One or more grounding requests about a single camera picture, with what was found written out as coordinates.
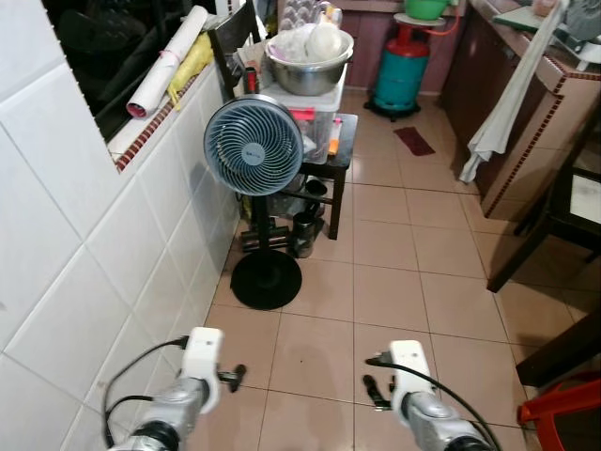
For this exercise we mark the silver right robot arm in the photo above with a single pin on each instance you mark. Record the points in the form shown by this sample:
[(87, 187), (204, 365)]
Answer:
[(437, 423)]

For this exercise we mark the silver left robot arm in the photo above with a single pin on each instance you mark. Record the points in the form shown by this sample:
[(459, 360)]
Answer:
[(174, 410)]

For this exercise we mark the black cup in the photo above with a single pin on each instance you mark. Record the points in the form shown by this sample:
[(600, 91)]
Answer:
[(305, 233)]

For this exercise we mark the red plastic chair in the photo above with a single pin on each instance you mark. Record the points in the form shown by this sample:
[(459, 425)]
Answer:
[(559, 404)]

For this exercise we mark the grey standing fan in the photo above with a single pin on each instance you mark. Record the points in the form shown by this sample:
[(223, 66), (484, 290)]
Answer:
[(254, 143)]

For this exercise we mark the dark wooden table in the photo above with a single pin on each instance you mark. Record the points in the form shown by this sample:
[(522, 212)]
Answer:
[(563, 221)]

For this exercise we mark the small black side table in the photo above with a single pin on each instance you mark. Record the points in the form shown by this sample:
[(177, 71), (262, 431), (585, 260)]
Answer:
[(343, 141)]

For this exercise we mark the dark red floor mat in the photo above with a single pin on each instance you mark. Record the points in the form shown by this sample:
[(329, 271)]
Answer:
[(414, 141)]

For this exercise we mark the clear plastic storage box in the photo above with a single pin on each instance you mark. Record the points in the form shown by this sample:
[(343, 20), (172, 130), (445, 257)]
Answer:
[(319, 111)]

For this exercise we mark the brown tiled kitchen counter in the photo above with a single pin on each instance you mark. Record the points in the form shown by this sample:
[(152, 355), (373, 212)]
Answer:
[(540, 141)]

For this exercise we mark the large metal bowl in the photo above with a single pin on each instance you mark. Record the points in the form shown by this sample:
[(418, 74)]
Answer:
[(310, 75)]

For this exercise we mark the teal gas cylinder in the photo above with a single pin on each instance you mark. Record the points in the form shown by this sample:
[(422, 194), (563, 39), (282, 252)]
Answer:
[(399, 80)]

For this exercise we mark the yellow cloth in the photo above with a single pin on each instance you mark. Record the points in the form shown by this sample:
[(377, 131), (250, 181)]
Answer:
[(192, 66)]

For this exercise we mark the grey hanging cloth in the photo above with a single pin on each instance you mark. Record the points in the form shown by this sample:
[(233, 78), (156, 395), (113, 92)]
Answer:
[(507, 103)]

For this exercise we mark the white rolled paper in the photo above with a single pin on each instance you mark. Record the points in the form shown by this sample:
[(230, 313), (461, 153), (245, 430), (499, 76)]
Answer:
[(169, 61)]

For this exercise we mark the dark wooden chair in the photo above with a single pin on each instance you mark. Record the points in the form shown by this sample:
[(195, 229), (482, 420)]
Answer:
[(233, 38)]

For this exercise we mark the white plastic bag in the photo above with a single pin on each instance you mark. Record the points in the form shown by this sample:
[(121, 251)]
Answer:
[(315, 42)]

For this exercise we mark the grey egg tray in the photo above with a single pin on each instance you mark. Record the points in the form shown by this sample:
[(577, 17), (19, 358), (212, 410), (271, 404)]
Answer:
[(305, 11)]

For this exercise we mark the green plastic bowl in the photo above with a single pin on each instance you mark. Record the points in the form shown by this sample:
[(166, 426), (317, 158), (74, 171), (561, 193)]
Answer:
[(427, 8)]

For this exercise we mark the grey countertop appliance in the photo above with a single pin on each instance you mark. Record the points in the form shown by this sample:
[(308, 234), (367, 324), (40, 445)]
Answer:
[(584, 19)]

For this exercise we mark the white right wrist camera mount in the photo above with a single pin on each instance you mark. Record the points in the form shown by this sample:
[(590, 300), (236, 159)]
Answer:
[(409, 371)]

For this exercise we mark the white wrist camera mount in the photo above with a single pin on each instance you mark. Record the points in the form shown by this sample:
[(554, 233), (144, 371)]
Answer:
[(409, 371), (201, 355)]

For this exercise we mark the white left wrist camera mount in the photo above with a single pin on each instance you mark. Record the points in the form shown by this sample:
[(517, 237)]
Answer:
[(201, 355)]

